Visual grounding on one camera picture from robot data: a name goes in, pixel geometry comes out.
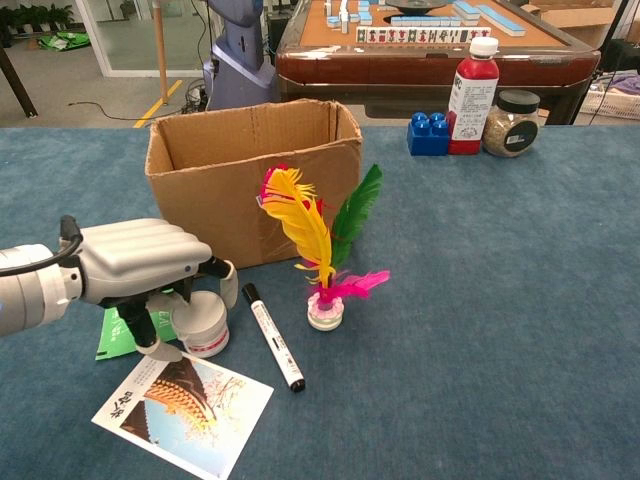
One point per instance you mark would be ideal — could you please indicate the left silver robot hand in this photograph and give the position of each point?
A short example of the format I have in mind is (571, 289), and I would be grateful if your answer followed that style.
(135, 250)

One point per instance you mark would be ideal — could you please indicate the green tea bag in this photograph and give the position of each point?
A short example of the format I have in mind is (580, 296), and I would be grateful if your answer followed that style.
(112, 340)

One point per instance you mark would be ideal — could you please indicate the white plastic jar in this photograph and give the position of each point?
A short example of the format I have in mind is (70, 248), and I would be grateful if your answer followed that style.
(210, 325)

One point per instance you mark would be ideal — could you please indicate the black white marker pen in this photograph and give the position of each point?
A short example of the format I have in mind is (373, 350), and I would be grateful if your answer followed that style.
(272, 340)

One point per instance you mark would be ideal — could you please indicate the white printed card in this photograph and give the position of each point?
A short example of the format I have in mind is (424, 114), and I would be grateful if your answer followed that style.
(190, 415)

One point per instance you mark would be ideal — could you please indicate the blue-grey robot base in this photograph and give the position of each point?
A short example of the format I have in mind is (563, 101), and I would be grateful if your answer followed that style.
(240, 65)

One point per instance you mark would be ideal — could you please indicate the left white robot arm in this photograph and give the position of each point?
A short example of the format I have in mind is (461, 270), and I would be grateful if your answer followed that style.
(30, 290)

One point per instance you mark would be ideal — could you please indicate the open cardboard box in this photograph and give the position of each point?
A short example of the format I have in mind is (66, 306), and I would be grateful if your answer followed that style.
(225, 200)

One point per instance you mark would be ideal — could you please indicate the feather shuttlecock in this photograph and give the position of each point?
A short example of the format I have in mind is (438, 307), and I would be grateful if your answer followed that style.
(305, 220)

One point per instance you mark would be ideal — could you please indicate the green plastic snack packets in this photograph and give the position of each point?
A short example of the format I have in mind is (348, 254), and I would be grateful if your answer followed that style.
(65, 40)

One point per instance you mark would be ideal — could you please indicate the large brown cardboard carton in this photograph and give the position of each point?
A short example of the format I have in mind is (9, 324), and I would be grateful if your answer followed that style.
(575, 20)

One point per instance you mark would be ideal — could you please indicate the white power strip with plugs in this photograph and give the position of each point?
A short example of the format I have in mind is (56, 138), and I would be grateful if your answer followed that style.
(196, 94)

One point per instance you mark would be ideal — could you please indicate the wooden pole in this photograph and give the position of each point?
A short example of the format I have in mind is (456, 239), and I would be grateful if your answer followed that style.
(161, 50)

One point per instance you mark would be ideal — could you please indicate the black slanted table leg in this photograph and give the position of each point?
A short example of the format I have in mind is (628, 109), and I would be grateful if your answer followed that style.
(15, 85)

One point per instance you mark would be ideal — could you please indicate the potted green plants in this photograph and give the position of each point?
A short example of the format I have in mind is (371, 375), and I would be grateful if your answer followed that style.
(35, 15)

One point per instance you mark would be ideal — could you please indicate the blue building block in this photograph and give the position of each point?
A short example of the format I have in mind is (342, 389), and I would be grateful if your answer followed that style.
(425, 142)

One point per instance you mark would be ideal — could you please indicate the scattered blue mahjong tiles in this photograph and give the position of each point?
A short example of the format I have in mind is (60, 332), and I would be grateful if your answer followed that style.
(345, 15)

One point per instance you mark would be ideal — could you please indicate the brown mahjong table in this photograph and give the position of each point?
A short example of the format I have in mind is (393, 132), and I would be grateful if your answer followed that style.
(400, 70)

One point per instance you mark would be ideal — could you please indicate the mahjong tile row faces showing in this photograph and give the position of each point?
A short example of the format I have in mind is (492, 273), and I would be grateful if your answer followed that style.
(400, 35)

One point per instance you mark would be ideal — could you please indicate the blue table mat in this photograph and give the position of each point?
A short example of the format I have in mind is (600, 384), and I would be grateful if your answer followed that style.
(500, 300)

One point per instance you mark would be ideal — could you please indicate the mahjong tile row blue backs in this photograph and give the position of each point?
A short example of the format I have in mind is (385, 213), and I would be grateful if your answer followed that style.
(425, 21)
(500, 20)

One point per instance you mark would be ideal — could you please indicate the red juice bottle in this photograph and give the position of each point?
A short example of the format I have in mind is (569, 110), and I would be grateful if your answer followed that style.
(472, 95)

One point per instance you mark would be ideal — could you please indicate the dark mahjong table centre disc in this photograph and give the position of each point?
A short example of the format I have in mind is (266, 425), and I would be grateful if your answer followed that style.
(415, 5)

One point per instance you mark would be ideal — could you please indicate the glass jar black lid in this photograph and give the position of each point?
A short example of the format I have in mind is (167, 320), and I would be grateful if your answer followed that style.
(510, 135)

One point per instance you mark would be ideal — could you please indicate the stacked blue mahjong tiles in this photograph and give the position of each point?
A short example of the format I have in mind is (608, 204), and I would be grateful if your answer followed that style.
(465, 10)

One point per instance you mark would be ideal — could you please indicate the white plastic basket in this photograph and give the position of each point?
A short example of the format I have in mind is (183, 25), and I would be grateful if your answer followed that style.
(615, 105)

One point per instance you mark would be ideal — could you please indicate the purple cloth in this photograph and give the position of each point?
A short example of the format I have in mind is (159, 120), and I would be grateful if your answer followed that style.
(627, 82)

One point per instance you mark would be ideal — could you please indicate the black tripod stand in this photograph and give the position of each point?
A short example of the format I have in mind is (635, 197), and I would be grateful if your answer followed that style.
(612, 25)

